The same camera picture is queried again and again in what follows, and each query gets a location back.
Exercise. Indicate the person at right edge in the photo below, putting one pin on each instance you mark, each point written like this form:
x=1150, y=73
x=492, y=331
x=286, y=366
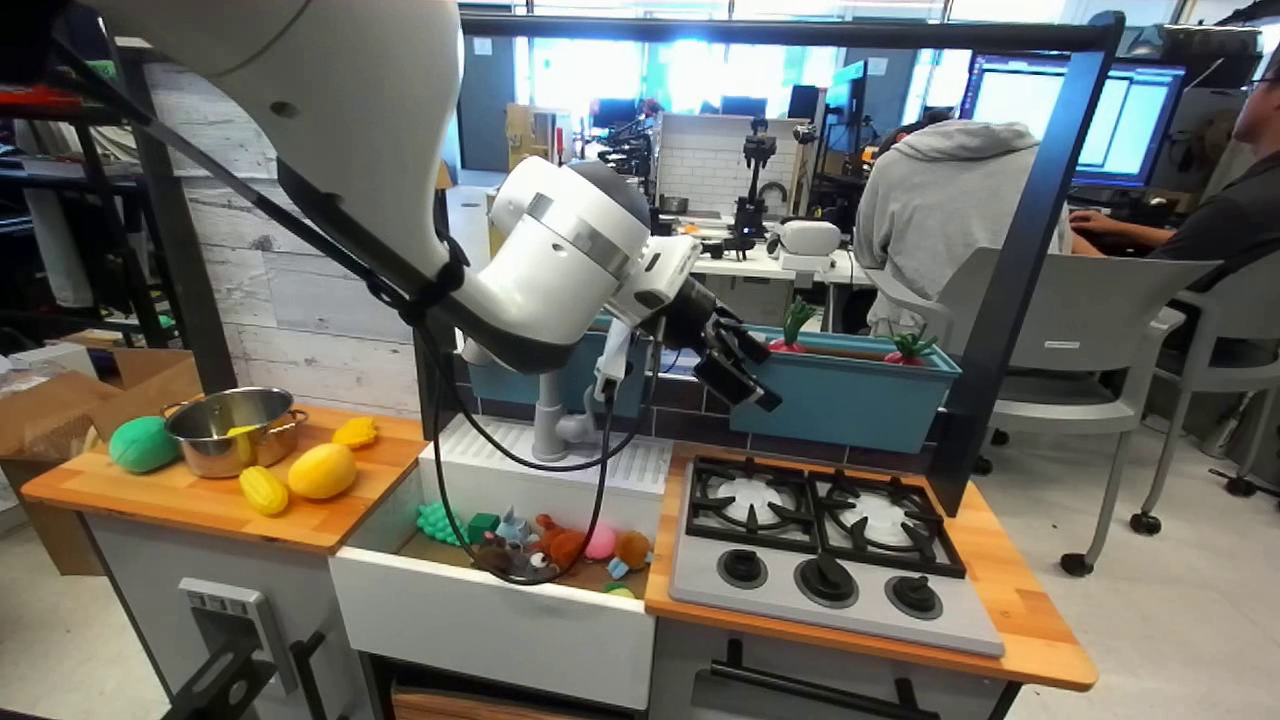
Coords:
x=1239, y=205

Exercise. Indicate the teal planter box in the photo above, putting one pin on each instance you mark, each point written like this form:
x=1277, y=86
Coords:
x=832, y=388

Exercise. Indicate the grey toy faucet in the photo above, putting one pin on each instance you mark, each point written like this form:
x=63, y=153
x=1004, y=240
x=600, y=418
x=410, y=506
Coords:
x=579, y=398

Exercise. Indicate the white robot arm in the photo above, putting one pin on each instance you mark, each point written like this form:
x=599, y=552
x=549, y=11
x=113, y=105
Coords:
x=355, y=103

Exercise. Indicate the steel cooking pot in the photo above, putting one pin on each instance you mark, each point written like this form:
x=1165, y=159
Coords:
x=235, y=429

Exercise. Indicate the cardboard box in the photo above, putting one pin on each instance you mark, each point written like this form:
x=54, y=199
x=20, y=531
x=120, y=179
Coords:
x=54, y=418

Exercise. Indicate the green toy vegetable in sink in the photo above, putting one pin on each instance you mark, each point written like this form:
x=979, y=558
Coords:
x=450, y=525

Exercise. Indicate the grey toy stove top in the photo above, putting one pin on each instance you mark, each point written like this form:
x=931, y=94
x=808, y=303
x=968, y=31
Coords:
x=836, y=551

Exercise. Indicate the person in grey hoodie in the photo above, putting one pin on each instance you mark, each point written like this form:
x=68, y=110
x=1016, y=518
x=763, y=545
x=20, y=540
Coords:
x=931, y=203

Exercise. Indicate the grey office chair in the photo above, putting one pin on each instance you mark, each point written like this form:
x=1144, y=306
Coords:
x=1085, y=362

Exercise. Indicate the yellow toy lemon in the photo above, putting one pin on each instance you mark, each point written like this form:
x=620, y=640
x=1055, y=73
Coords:
x=322, y=473

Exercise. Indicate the green toy ball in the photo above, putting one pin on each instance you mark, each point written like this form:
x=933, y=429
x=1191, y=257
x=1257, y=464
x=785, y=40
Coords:
x=140, y=445

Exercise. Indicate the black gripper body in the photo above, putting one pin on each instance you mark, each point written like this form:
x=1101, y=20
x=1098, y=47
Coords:
x=722, y=345

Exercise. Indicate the toy kitchen play set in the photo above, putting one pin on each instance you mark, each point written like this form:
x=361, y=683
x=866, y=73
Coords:
x=660, y=585

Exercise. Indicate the orange brown toy in sink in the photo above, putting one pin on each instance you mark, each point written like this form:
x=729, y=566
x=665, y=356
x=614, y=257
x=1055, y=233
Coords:
x=560, y=540

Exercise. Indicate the white toy sink basin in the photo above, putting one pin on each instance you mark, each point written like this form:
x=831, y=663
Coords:
x=499, y=611

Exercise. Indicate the pink toy in sink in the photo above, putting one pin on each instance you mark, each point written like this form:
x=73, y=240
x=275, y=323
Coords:
x=600, y=540

